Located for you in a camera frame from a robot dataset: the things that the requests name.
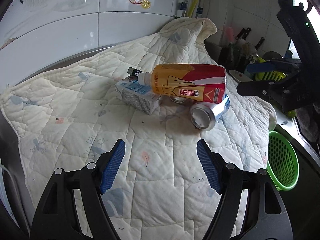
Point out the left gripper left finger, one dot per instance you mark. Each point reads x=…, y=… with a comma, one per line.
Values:
x=56, y=217

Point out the red yellow drink bottle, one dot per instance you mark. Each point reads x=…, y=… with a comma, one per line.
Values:
x=199, y=82

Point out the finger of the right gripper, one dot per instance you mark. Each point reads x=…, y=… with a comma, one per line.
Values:
x=259, y=88
x=273, y=65

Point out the blue white drink can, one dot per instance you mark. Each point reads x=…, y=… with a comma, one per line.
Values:
x=205, y=115

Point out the white ceramic bowl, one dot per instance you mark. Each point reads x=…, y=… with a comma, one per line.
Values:
x=238, y=76

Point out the cream quilted cloth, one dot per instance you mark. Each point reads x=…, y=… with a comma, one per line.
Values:
x=69, y=116

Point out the lime green dish rack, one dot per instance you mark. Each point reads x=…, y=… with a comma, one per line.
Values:
x=273, y=75

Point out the blue white milk carton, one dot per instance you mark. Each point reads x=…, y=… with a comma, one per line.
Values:
x=139, y=96

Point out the green mesh trash basket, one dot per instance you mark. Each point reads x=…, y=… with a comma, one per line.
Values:
x=282, y=163

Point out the steel pot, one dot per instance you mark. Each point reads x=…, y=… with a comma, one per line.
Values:
x=271, y=55

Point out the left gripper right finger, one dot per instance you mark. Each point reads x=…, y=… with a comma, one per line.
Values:
x=265, y=214

